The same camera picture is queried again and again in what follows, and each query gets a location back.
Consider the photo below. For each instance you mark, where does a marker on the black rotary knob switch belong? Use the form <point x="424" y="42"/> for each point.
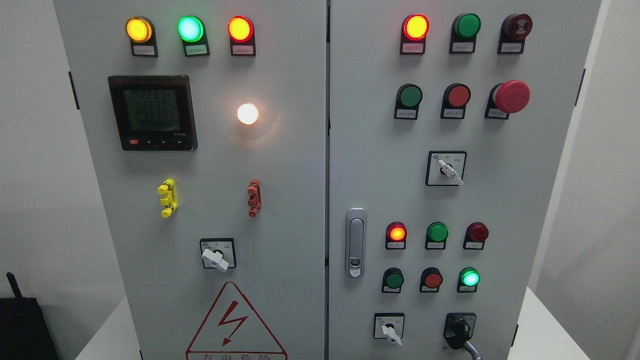
<point x="459" y="328"/>

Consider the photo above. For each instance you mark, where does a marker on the grey electrical control cabinet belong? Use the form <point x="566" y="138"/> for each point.
<point x="325" y="79"/>

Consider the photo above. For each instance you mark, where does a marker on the red terminal connector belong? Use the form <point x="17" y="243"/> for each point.
<point x="255" y="197"/>

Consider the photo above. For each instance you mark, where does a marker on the red indicator light lower left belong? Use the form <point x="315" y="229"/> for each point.
<point x="395" y="236"/>

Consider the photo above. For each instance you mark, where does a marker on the white lit indicator lamp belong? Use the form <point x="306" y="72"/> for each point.
<point x="247" y="114"/>

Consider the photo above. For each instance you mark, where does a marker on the green push button upper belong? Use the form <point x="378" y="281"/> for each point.
<point x="408" y="99"/>

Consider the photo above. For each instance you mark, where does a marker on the green push button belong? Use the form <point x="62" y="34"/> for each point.
<point x="392" y="281"/>
<point x="408" y="99"/>

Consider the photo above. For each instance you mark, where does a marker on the green push button lower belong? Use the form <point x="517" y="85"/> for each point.
<point x="392" y="281"/>

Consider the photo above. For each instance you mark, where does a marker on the green indicator light lower middle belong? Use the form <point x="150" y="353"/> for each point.
<point x="436" y="236"/>

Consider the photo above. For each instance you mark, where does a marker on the red push button lower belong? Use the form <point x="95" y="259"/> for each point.
<point x="431" y="280"/>

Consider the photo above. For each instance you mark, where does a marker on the red push button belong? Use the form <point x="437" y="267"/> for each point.
<point x="431" y="280"/>
<point x="455" y="98"/>

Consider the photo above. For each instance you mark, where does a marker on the yellow terminal connector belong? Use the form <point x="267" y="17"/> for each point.
<point x="168" y="197"/>

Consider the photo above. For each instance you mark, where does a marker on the red push button upper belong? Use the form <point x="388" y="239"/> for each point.
<point x="455" y="98"/>

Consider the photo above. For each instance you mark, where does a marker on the red indicator light lower right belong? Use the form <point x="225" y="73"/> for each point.
<point x="476" y="236"/>

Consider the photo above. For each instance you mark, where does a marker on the red indicator light left door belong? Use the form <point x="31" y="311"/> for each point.
<point x="241" y="31"/>

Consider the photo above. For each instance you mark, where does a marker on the red high voltage warning sticker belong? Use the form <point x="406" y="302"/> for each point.
<point x="233" y="330"/>

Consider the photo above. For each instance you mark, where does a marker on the green lamp button lower right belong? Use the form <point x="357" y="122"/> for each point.
<point x="468" y="280"/>

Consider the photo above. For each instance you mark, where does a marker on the red indicator light top right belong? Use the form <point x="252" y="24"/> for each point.
<point x="413" y="34"/>

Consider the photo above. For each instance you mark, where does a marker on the black digital power meter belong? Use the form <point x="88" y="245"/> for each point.
<point x="154" y="112"/>

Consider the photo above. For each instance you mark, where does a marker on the lit green indicator light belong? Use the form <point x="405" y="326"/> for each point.
<point x="193" y="35"/>

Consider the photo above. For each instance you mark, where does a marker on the red emergency stop button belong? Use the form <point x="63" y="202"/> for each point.
<point x="507" y="98"/>

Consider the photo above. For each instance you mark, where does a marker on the green indicator light top right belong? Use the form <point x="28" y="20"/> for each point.
<point x="464" y="31"/>

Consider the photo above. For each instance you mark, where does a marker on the yellow indicator light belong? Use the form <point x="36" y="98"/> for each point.
<point x="142" y="37"/>

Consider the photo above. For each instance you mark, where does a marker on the dark red buzzer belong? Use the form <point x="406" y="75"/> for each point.
<point x="514" y="31"/>

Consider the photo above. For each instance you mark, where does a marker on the black device with antenna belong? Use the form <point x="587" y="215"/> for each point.
<point x="23" y="331"/>

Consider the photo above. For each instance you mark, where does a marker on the silver door lock handle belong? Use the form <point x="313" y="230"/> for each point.
<point x="355" y="239"/>

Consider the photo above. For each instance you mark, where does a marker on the white selector switch left door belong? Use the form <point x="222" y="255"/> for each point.
<point x="218" y="253"/>

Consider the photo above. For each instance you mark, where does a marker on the white selector switch upper right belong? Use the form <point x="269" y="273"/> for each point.
<point x="446" y="168"/>

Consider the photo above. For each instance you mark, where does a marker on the white selector switch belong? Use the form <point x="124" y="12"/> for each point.
<point x="446" y="168"/>
<point x="389" y="326"/>

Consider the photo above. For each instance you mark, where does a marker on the white selector switch bottom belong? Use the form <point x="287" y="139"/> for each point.
<point x="389" y="326"/>

